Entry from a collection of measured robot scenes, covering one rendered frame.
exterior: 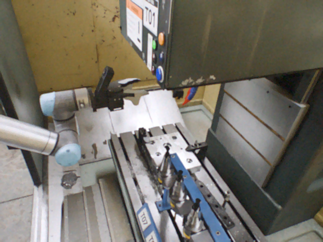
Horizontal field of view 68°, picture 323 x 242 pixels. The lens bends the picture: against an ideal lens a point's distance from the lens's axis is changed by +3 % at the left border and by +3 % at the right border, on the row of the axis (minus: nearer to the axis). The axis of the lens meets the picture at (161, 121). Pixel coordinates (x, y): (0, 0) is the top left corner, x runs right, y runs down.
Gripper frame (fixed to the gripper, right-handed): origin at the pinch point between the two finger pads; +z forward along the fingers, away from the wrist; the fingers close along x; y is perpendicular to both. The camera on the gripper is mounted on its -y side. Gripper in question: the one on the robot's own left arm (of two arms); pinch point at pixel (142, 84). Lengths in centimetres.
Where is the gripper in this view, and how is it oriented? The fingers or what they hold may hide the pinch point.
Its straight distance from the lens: 90.5
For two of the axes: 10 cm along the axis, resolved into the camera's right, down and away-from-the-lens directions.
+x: 3.6, 5.7, -7.4
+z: 9.3, -1.9, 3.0
